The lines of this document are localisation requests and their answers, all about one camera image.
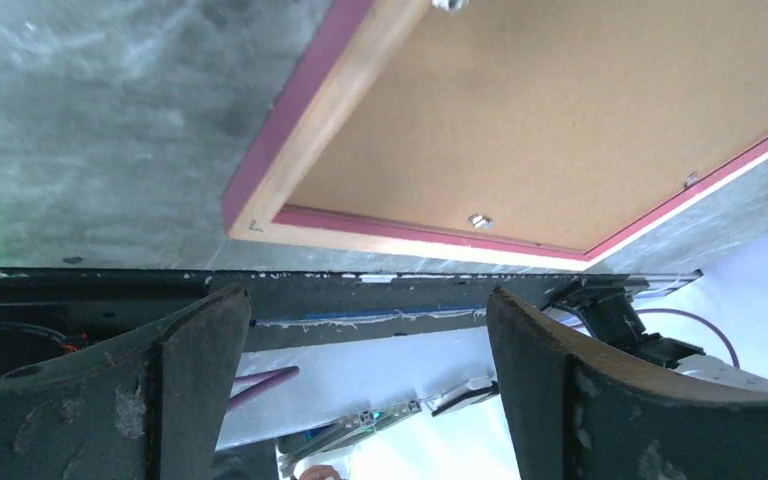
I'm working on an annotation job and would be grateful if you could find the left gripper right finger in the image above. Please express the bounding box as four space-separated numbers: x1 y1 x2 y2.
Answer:
486 288 768 479

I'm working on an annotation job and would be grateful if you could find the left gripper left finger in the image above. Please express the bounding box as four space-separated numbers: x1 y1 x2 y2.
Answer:
0 285 251 479

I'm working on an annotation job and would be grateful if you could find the brown frame backing board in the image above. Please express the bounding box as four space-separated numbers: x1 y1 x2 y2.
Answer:
278 1 768 256

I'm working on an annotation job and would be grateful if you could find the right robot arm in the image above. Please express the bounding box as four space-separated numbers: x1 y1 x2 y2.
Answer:
542 275 768 393

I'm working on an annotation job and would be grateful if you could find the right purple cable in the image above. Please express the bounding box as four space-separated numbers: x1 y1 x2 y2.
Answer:
635 307 742 369

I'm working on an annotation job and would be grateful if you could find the purple cable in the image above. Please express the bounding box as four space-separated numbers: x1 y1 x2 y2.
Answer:
635 307 742 369
226 365 302 415

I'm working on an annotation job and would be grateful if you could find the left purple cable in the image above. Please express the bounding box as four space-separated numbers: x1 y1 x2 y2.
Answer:
226 365 302 415

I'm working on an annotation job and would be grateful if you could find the aluminium extrusion rail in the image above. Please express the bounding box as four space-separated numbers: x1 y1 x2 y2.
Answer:
276 377 501 472

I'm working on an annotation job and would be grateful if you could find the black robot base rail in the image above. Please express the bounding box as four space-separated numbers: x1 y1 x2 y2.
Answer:
0 269 697 352

